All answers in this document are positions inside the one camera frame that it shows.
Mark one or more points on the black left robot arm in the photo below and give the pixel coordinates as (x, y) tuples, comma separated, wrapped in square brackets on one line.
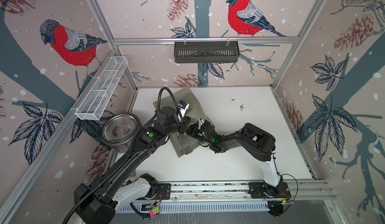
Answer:
[(98, 202)]

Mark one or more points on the round steel plate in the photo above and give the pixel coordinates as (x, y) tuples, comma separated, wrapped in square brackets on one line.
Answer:
[(120, 130)]

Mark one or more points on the green canvas tote bag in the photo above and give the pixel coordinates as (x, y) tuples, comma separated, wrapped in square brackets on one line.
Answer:
[(182, 143)]

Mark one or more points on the black right base connector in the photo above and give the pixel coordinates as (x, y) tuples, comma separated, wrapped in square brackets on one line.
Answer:
[(275, 208)]

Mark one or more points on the black hanging wire basket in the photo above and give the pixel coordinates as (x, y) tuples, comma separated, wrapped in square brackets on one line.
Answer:
[(206, 52)]

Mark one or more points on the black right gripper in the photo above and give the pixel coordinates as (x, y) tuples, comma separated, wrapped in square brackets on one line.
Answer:
[(191, 129)]

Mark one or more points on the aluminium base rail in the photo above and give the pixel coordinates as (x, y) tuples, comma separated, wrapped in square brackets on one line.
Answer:
[(209, 191)]

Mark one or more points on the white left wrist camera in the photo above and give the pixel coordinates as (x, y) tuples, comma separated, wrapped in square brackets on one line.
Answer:
[(183, 107)]

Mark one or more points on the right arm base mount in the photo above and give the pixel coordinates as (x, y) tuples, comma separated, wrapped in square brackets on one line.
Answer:
[(261, 190)]

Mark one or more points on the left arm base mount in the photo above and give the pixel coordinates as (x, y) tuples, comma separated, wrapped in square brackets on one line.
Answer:
[(161, 192)]

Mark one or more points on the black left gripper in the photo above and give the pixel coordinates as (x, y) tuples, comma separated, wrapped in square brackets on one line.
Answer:
[(184, 124)]

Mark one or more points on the white mesh wall shelf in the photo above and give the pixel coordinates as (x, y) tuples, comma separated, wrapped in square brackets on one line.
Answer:
[(99, 95)]

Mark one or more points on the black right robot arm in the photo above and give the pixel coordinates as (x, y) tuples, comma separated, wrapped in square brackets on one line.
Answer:
[(257, 142)]

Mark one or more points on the pink small circuit board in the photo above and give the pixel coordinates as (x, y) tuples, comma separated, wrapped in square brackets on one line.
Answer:
[(154, 212)]

